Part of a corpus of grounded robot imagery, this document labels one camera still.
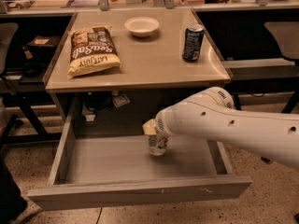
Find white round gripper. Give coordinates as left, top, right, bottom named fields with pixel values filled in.
left=142, top=105, right=178, bottom=136

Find silver 7up can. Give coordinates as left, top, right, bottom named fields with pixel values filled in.
left=148, top=134, right=168, bottom=157

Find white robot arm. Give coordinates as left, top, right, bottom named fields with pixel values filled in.
left=143, top=87, right=299, bottom=169

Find grey open drawer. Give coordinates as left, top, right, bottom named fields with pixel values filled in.
left=27, top=95, right=253, bottom=212

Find blue pepsi can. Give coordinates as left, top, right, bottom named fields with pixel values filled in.
left=182, top=23, right=204, bottom=62

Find white power adapter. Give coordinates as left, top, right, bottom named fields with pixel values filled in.
left=81, top=105, right=96, bottom=122

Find grey cabinet desk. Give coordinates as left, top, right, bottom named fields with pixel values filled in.
left=45, top=7, right=231, bottom=116

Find sea salt chip bag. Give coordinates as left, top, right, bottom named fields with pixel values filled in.
left=67, top=25, right=121, bottom=78

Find white bowl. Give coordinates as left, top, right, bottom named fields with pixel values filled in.
left=124, top=17, right=160, bottom=38

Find black box under desk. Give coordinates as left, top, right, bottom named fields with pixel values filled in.
left=27, top=35, right=60, bottom=60

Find grey office chair left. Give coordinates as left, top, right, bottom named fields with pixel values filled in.
left=0, top=22, right=19, bottom=150

